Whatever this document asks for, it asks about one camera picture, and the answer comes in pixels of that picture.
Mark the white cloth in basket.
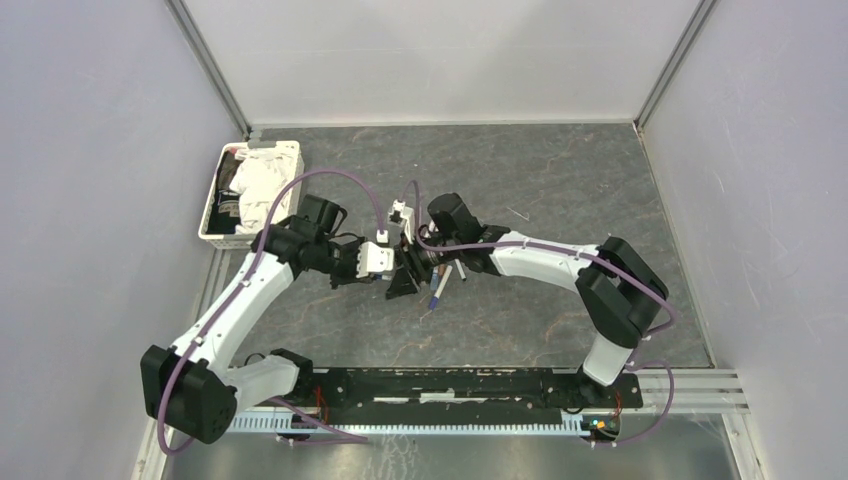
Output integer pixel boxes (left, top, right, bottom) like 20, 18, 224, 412
227, 141, 302, 235

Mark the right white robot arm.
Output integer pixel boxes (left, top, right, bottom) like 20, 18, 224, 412
332, 193, 670, 408

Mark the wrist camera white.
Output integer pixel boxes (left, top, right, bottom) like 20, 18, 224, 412
357, 230, 394, 278
388, 199, 415, 241

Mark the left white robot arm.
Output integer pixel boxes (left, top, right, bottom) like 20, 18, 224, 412
140, 195, 395, 444

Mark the blue capped marker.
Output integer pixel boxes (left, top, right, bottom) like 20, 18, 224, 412
428, 265, 453, 311

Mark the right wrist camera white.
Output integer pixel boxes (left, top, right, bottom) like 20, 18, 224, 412
388, 199, 415, 241

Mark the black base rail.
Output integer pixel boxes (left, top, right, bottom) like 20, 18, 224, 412
303, 368, 644, 427

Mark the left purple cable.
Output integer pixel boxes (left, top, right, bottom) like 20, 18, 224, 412
156, 168, 389, 457

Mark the white plastic basket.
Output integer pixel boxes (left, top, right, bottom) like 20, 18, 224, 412
198, 140, 304, 250

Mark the white cable duct strip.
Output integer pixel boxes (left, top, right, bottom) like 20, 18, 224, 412
228, 409, 594, 437

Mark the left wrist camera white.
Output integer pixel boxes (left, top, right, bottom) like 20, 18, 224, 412
357, 230, 394, 278

